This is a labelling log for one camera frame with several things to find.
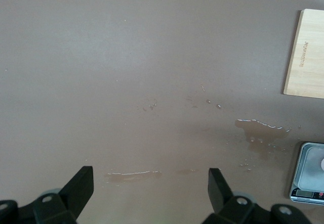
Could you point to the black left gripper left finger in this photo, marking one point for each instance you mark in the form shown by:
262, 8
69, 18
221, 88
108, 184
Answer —
76, 196

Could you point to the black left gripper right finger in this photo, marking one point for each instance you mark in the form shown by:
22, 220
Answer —
219, 193

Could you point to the silver digital kitchen scale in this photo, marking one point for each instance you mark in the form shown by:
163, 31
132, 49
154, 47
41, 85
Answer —
308, 173

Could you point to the wooden cutting board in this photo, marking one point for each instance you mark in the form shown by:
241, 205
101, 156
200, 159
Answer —
308, 77

